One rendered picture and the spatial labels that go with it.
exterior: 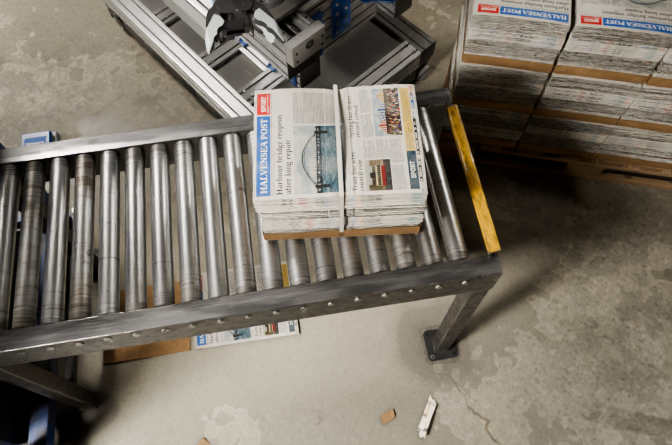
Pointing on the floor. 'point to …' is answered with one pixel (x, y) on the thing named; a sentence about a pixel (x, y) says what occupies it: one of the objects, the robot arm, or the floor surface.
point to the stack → (567, 54)
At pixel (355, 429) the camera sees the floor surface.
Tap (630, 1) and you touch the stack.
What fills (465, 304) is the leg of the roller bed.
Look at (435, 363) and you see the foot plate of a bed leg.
